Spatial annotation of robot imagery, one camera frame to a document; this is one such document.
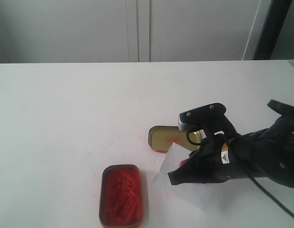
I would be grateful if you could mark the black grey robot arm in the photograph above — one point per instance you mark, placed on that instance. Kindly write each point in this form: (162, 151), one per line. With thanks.
(224, 154)

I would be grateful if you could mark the gold tin lid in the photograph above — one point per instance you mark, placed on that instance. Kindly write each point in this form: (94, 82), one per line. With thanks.
(160, 138)

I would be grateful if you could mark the red plastic stamp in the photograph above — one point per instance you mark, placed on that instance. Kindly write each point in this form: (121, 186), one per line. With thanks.
(185, 160)

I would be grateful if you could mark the white paper sheet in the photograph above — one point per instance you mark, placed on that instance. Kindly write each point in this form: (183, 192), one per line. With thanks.
(213, 199)

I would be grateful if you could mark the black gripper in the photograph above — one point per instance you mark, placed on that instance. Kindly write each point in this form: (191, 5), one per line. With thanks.
(203, 166)

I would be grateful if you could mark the white cabinet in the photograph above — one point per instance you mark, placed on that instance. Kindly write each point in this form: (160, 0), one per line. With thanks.
(54, 31)

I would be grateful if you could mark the red ink pad tin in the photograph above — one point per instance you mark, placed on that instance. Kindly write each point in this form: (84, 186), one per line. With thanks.
(121, 199)

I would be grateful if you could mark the dark vertical post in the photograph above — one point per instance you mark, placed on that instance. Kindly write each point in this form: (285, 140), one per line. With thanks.
(271, 29)

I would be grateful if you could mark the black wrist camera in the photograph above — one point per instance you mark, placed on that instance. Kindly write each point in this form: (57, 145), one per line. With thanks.
(210, 118)

